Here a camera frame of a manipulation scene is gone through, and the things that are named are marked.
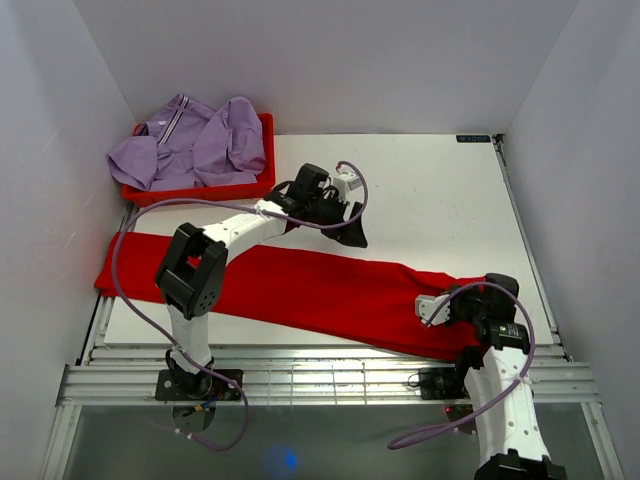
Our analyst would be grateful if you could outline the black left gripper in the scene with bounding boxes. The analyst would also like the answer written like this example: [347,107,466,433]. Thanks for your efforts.
[306,192,367,249]

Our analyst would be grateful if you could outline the red trousers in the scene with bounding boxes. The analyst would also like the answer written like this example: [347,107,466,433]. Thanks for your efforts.
[93,230,501,362]

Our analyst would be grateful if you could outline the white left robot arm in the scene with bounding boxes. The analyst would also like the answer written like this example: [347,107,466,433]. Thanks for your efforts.
[155,162,368,400]

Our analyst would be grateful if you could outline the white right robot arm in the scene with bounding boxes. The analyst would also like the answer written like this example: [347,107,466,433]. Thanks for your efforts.
[434,273,567,479]

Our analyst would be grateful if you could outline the red plastic bin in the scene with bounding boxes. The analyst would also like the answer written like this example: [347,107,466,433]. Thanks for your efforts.
[121,113,276,207]

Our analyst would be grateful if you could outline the small dark table label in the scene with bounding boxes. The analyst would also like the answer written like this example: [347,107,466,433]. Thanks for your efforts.
[456,134,492,143]

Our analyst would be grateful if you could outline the purple shirt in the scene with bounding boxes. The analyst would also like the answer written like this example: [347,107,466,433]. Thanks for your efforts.
[107,94,267,192]

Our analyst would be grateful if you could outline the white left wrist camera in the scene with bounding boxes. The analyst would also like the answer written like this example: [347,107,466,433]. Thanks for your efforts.
[332,172,362,203]

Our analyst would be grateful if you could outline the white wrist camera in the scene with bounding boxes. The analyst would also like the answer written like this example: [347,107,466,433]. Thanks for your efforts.
[332,172,362,203]
[415,294,451,328]

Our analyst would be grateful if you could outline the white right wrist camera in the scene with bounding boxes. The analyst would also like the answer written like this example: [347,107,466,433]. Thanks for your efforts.
[415,294,451,328]

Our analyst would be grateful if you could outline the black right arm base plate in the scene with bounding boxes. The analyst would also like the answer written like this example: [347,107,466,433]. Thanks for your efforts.
[418,367,468,400]

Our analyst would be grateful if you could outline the aluminium side table rail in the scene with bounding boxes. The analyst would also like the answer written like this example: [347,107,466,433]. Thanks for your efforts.
[491,133,572,361]

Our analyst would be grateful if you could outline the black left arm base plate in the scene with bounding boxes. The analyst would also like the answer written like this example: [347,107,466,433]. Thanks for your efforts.
[154,369,241,403]

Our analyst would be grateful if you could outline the aluminium table edge rail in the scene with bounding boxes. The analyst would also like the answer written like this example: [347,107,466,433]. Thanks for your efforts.
[58,345,600,406]

